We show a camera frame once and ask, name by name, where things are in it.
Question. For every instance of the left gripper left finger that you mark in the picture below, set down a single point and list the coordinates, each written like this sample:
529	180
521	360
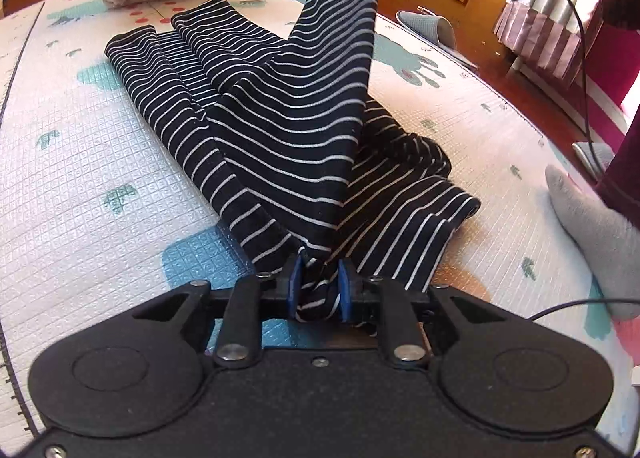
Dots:
263	296

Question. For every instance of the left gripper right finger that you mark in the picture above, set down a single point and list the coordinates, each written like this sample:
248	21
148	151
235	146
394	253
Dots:
374	298

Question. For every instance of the navy white striped garment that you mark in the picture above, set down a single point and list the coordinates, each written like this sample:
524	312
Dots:
283	140

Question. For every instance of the grey blue slipper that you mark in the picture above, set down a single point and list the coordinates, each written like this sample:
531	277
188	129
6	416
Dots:
435	29

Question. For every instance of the pink striped bedding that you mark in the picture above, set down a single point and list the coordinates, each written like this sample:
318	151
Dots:
587	67

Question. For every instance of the printed foam play mat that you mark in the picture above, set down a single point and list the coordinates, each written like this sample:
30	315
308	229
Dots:
96	217

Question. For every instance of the grey socked foot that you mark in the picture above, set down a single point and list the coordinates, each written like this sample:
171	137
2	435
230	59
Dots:
609	242

